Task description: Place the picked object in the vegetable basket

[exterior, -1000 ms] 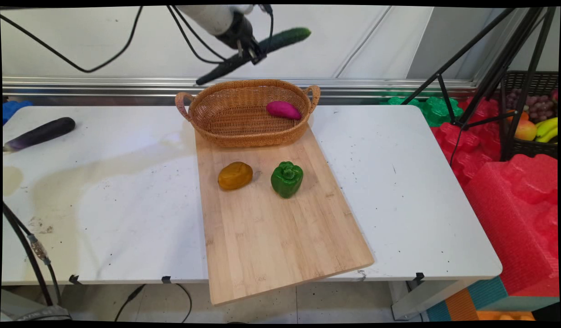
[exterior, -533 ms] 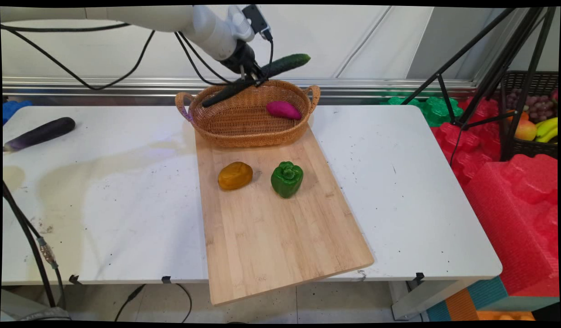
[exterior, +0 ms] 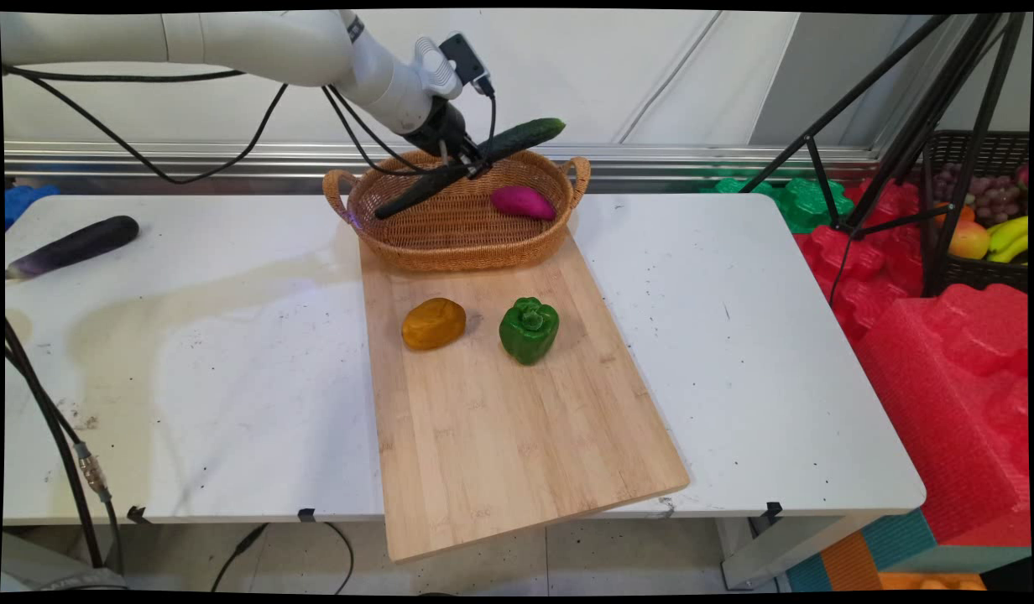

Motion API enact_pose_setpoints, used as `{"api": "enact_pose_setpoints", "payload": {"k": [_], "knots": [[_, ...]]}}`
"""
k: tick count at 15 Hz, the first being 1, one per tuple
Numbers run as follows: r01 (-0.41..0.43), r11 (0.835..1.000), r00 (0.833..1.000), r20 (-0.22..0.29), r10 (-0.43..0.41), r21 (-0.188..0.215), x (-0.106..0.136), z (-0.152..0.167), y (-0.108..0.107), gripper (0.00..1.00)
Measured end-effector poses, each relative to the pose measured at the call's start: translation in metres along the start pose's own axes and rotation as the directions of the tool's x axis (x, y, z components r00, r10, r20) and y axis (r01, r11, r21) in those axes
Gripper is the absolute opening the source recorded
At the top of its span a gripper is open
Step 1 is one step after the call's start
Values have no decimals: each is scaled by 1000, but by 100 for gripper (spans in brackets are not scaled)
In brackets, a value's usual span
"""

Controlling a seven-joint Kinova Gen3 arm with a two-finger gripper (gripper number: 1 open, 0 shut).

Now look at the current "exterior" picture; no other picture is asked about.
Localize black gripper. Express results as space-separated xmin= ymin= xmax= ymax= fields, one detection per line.
xmin=402 ymin=96 xmax=494 ymax=181

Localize dark green cucumber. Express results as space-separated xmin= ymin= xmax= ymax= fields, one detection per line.
xmin=374 ymin=118 xmax=567 ymax=221

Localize purple sweet potato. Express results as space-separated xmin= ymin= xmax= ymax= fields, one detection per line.
xmin=490 ymin=185 xmax=556 ymax=221

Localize yellow-brown potato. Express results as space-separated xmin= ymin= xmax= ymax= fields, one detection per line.
xmin=401 ymin=298 xmax=467 ymax=351

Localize green bell pepper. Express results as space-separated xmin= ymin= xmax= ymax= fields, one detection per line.
xmin=499 ymin=297 xmax=560 ymax=366

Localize bamboo cutting board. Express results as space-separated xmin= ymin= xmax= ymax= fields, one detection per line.
xmin=359 ymin=226 xmax=691 ymax=563

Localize green foam puzzle pieces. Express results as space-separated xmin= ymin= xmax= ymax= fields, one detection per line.
xmin=702 ymin=172 xmax=855 ymax=234

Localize dark purple eggplant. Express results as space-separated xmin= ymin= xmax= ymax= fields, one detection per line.
xmin=7 ymin=216 xmax=140 ymax=280

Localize red foam puzzle pieces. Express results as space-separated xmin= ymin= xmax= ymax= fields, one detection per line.
xmin=794 ymin=178 xmax=927 ymax=336

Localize blue foam piece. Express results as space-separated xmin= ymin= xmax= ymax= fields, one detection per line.
xmin=5 ymin=185 xmax=60 ymax=229

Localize black tripod stand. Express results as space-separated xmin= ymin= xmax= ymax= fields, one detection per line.
xmin=739 ymin=13 xmax=1026 ymax=299

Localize white table leg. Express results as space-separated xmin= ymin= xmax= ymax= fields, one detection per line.
xmin=718 ymin=512 xmax=891 ymax=590

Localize orange-yellow mango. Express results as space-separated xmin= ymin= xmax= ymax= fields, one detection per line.
xmin=949 ymin=220 xmax=991 ymax=259

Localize black wicker fruit crate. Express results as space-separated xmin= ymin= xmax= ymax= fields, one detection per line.
xmin=920 ymin=130 xmax=1030 ymax=294

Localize bunch of purple grapes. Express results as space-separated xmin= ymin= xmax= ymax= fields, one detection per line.
xmin=932 ymin=164 xmax=1026 ymax=223

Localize teal and orange foam mat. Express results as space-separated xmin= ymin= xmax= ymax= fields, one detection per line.
xmin=786 ymin=508 xmax=1030 ymax=592

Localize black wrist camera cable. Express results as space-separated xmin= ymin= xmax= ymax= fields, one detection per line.
xmin=482 ymin=77 xmax=498 ymax=156

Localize woven wicker basket with handles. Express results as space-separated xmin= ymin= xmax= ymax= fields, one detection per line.
xmin=322 ymin=149 xmax=591 ymax=273

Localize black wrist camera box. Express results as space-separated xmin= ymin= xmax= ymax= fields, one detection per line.
xmin=439 ymin=34 xmax=494 ymax=97

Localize metal wall rail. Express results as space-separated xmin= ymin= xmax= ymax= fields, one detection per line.
xmin=3 ymin=141 xmax=879 ymax=195

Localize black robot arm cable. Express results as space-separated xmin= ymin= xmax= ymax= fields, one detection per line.
xmin=3 ymin=67 xmax=438 ymax=185

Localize thin black floor cable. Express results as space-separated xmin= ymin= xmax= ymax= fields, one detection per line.
xmin=211 ymin=522 xmax=354 ymax=595

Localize thick black cable with connector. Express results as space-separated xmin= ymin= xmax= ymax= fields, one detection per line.
xmin=3 ymin=319 xmax=125 ymax=580

